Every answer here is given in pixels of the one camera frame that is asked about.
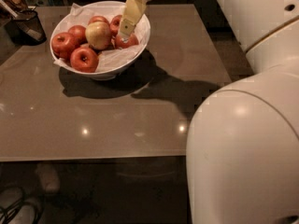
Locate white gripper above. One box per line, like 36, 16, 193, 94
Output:
118, 0, 152, 39

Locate red apple back right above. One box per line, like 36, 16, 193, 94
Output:
109, 15, 122, 36

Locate white bowl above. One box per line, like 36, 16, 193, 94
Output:
50, 0, 151, 81

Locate black mesh basket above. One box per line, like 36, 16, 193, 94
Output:
5, 10, 47, 46

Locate red apple with sticker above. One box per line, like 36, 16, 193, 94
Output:
115, 34, 139, 49

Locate red apple front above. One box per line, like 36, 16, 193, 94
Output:
70, 47, 98, 73

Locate black cables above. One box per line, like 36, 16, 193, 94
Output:
0, 184, 45, 224

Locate white paper liner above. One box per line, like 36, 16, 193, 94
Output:
53, 3, 151, 73

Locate red apple back middle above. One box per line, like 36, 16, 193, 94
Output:
88, 15, 109, 25

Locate white shoe under table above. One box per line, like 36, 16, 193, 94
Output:
36, 162, 60, 194

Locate red apple back left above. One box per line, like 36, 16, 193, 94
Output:
68, 25, 86, 44

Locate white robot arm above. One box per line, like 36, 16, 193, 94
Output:
186, 0, 299, 224

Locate yellow-green apple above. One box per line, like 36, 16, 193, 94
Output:
85, 21, 112, 50

